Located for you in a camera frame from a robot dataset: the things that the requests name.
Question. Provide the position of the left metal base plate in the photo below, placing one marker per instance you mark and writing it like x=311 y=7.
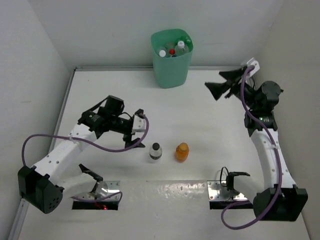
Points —
x=103 y=189

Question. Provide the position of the clear bottle colourful label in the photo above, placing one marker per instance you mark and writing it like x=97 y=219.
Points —
x=181 y=48

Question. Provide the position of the green plastic bin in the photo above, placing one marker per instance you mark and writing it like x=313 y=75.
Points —
x=170 y=71

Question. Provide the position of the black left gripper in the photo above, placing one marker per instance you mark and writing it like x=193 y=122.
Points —
x=128 y=144

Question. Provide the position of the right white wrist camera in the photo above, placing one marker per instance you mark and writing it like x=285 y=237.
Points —
x=254 y=66

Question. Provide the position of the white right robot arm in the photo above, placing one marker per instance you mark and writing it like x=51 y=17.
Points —
x=279 y=198

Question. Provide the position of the Aquafina bottle white cap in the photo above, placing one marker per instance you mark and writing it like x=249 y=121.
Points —
x=162 y=52

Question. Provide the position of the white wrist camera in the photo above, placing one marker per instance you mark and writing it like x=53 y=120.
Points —
x=139 y=124
x=254 y=66

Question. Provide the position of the green soda bottle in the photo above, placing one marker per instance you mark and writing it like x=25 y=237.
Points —
x=187 y=40

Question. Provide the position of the metal base plate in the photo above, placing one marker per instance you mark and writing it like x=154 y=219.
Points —
x=103 y=189
x=218 y=193

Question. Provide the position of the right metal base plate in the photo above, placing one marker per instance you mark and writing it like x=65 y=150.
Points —
x=218 y=193

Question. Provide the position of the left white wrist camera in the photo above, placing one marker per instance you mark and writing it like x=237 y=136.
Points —
x=139 y=124

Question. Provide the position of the black-cap black-label bottle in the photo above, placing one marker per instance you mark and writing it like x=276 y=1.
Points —
x=155 y=152

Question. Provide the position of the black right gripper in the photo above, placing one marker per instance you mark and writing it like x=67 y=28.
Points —
x=217 y=89

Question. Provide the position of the orange juice bottle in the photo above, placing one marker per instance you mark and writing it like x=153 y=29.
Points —
x=182 y=152

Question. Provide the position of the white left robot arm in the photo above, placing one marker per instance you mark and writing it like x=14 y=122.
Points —
x=40 y=184

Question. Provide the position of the small red-cap cola bottle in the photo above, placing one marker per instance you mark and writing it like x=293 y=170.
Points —
x=170 y=47

